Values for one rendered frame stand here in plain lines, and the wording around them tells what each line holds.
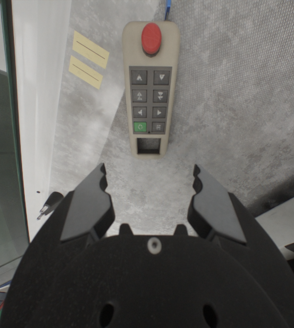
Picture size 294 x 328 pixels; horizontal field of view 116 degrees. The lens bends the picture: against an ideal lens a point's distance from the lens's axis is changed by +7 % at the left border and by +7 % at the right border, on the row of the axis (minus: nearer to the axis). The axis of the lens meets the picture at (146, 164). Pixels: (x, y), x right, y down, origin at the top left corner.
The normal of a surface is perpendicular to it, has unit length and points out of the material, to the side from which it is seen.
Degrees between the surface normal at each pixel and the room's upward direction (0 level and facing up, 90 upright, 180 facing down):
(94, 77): 0
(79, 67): 0
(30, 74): 26
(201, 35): 0
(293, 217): 90
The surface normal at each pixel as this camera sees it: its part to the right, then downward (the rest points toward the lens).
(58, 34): -0.47, 0.17
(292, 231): -0.85, -0.47
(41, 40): 0.18, 0.57
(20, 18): 0.37, 0.62
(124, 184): 0.00, 0.48
